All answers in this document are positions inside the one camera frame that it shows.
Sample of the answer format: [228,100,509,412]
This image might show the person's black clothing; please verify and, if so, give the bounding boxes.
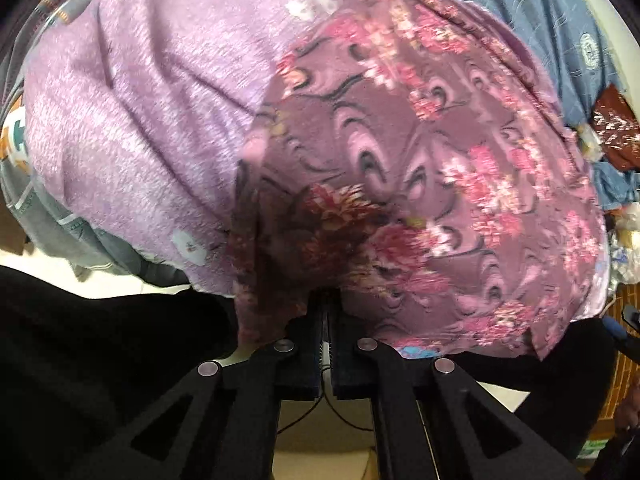
[0,265,617,480]

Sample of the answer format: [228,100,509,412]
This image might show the blue plaid bed sheet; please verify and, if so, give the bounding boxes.
[372,0,640,213]

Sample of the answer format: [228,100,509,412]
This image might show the white plastic bag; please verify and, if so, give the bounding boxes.
[606,207,640,288]

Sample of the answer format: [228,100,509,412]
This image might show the grey printed blanket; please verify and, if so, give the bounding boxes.
[0,0,193,291]

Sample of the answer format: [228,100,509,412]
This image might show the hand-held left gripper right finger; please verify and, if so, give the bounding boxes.
[327,304,586,480]

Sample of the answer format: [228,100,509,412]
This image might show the mauve floral small garment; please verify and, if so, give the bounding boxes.
[231,0,612,362]

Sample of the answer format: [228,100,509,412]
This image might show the brown patterned packet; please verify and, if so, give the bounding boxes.
[592,85,640,171]

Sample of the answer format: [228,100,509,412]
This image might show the lilac flower-print garment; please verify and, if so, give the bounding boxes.
[22,0,361,297]

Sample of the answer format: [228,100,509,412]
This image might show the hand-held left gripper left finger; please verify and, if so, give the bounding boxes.
[67,304,325,480]

